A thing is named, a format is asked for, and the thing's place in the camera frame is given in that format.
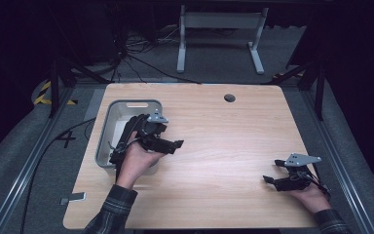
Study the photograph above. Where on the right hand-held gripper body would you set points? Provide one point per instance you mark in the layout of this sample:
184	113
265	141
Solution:
297	178

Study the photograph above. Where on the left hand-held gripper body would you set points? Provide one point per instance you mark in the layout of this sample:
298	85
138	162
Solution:
151	128

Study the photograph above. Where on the grey plastic bin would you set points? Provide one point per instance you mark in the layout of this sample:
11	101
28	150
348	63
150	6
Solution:
113	123

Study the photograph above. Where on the person's right hand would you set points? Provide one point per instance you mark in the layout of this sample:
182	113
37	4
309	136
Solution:
311	198

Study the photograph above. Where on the person's left hand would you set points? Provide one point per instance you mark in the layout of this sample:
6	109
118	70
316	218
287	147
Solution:
136	162

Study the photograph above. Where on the round table grommet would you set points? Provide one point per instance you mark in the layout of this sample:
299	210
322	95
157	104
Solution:
229	98

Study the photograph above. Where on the black metal stand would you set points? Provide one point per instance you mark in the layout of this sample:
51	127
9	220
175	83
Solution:
319	94
54	87

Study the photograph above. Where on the grey tape piece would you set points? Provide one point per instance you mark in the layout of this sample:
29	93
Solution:
74	197

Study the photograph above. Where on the yellow and black floor tape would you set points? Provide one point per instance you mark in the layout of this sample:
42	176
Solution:
42	96

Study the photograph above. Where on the white metal table frame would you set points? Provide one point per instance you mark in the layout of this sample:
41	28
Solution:
220	21

